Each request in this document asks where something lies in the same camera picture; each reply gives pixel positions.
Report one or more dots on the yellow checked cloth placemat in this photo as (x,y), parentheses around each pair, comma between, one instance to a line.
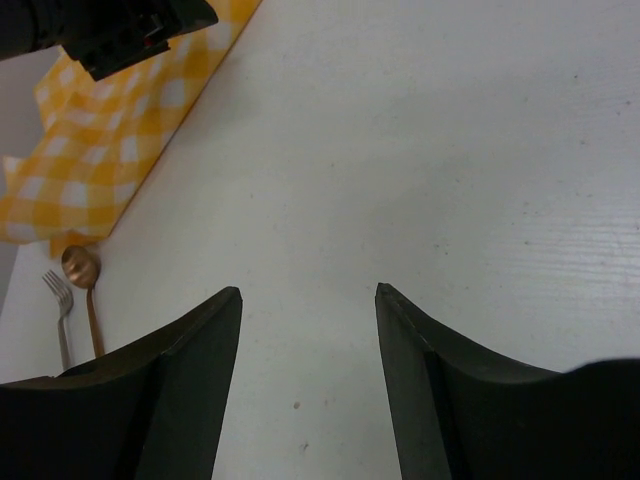
(102,138)

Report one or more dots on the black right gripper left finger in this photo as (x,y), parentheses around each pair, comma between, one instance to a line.
(152,409)

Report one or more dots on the silver fork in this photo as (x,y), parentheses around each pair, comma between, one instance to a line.
(65,300)

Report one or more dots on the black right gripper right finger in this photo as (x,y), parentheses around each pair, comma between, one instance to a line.
(462,411)

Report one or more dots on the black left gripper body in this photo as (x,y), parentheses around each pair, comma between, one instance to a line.
(105,37)

